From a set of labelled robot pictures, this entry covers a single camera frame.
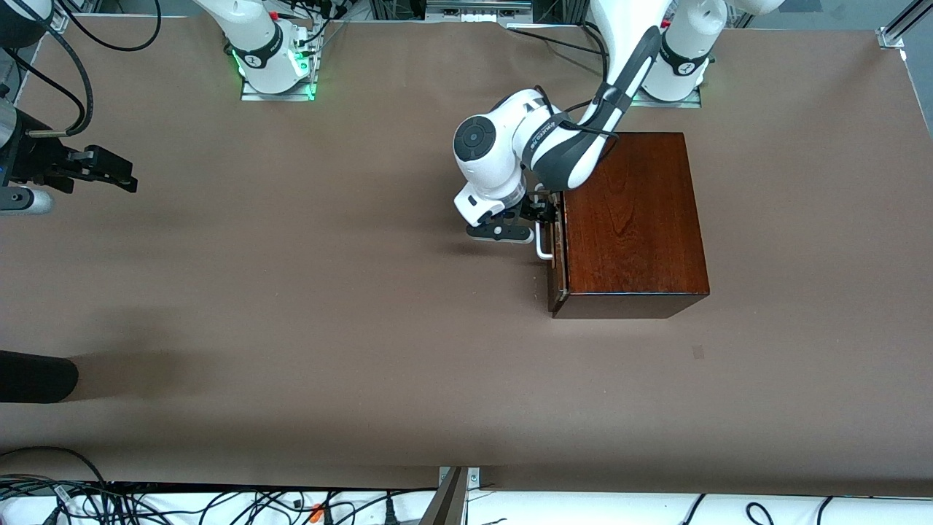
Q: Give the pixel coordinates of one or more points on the dark slanted beam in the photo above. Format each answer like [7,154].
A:
[446,503]

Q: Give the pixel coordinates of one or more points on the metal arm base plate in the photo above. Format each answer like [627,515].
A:
[277,97]
[667,104]

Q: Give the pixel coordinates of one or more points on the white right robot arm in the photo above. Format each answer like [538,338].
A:
[255,36]

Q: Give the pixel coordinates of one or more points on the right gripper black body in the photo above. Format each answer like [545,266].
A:
[40,158]

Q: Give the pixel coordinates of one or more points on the aluminium profile bar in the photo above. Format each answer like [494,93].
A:
[911,16]

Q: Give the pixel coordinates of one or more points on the dark brown wooden cabinet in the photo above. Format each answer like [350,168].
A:
[641,240]

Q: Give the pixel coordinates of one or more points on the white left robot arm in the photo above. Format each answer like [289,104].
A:
[496,153]

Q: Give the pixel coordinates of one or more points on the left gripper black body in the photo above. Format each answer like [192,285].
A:
[538,211]

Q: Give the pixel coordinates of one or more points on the metal table edge bracket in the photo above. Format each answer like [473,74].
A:
[474,481]

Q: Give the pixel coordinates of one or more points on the metal corner bracket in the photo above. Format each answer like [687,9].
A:
[891,39]
[57,26]

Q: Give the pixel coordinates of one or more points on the black rounded object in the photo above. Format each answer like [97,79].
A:
[36,376]

